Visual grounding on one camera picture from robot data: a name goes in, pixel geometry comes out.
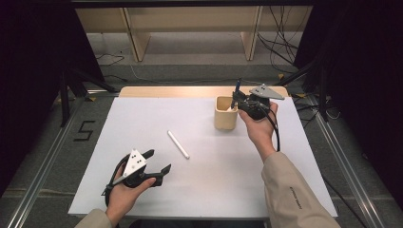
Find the black curtain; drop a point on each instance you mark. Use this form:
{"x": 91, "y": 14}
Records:
{"x": 28, "y": 79}
{"x": 374, "y": 95}

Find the white table mat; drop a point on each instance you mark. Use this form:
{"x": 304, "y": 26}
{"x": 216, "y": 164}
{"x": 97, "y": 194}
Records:
{"x": 196, "y": 190}

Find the beige square pen holder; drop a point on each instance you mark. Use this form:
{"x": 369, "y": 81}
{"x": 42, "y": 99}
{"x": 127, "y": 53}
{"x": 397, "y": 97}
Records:
{"x": 225, "y": 122}

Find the yellow tape piece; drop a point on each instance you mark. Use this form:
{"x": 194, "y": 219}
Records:
{"x": 301, "y": 95}
{"x": 281, "y": 76}
{"x": 91, "y": 98}

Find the person's left hand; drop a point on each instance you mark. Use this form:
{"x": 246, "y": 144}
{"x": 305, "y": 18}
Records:
{"x": 122, "y": 198}

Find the thick white marker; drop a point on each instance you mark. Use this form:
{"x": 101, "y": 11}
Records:
{"x": 230, "y": 109}

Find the thin white pen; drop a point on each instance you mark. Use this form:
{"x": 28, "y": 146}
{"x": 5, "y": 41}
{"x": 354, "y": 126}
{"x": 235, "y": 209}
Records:
{"x": 178, "y": 144}

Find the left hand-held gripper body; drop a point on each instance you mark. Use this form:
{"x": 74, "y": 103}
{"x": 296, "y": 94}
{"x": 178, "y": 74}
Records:
{"x": 134, "y": 163}

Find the black tripod stand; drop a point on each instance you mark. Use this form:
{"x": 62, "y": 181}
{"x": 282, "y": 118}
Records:
{"x": 65, "y": 104}
{"x": 322, "y": 95}

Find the aluminium floor rail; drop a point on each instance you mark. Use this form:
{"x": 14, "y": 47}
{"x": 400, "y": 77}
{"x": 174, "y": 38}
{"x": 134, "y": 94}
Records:
{"x": 44, "y": 171}
{"x": 348, "y": 177}

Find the light wooden desk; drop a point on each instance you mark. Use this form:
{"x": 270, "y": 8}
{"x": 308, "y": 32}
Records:
{"x": 139, "y": 44}

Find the person's right hand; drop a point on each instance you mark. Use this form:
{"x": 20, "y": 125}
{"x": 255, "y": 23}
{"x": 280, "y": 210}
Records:
{"x": 261, "y": 134}

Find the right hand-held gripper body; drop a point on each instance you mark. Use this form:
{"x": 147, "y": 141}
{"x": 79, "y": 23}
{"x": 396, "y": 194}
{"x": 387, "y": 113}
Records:
{"x": 264, "y": 92}

